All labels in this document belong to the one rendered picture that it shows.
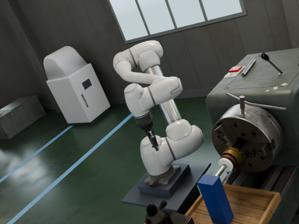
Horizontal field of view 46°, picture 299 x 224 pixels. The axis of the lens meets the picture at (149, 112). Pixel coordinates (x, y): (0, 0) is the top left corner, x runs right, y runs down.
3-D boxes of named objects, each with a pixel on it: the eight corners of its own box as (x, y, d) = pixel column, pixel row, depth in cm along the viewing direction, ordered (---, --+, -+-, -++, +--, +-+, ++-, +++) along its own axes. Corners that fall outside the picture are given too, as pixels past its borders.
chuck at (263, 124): (222, 152, 188) (216, 102, 172) (281, 168, 169) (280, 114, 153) (214, 162, 182) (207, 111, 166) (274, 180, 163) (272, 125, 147)
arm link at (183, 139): (174, 161, 221) (206, 147, 221) (175, 161, 205) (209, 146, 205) (128, 53, 232) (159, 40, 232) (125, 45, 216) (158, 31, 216)
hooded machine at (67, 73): (113, 109, 621) (82, 40, 574) (93, 125, 583) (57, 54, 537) (89, 110, 664) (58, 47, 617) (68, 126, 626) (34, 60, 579)
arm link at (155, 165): (146, 166, 225) (133, 138, 217) (171, 155, 225) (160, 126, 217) (149, 179, 210) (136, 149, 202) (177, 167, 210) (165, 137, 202)
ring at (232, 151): (224, 143, 163) (214, 154, 158) (242, 144, 157) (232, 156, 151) (229, 159, 167) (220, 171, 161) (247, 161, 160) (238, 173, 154)
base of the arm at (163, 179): (140, 187, 217) (137, 180, 215) (159, 165, 232) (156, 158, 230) (163, 190, 205) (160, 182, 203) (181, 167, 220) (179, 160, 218)
